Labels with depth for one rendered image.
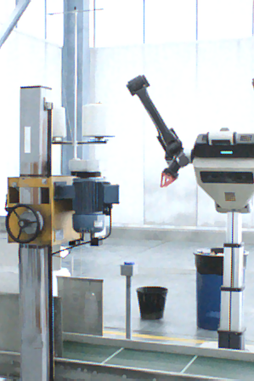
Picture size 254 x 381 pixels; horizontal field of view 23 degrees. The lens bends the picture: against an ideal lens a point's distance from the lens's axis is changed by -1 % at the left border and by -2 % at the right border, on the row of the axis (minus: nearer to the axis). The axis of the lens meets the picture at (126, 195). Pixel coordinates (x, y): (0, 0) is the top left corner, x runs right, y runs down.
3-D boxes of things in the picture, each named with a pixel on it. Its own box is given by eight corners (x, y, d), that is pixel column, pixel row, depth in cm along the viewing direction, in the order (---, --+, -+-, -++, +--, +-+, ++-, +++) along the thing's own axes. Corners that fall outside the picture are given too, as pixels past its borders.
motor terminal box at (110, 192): (119, 208, 302) (119, 183, 302) (120, 209, 292) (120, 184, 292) (101, 208, 301) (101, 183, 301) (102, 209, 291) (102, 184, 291)
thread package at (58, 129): (70, 139, 321) (71, 105, 321) (58, 138, 308) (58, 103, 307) (45, 139, 327) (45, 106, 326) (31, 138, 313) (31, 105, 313)
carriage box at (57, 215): (83, 238, 319) (83, 175, 318) (52, 247, 288) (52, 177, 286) (40, 235, 328) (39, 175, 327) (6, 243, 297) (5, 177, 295)
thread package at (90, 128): (121, 139, 313) (121, 104, 312) (108, 138, 298) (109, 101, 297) (90, 139, 319) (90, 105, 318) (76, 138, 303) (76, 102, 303)
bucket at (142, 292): (172, 314, 586) (172, 287, 584) (162, 321, 558) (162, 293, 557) (142, 311, 596) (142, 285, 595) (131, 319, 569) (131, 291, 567)
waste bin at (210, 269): (251, 320, 560) (253, 248, 557) (240, 335, 513) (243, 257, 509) (200, 316, 578) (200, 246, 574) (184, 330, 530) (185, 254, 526)
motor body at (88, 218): (110, 230, 301) (110, 178, 300) (97, 234, 287) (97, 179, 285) (81, 230, 306) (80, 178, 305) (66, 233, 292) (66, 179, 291)
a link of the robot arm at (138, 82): (138, 71, 330) (122, 80, 330) (143, 73, 317) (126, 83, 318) (179, 141, 345) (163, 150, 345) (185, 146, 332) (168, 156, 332)
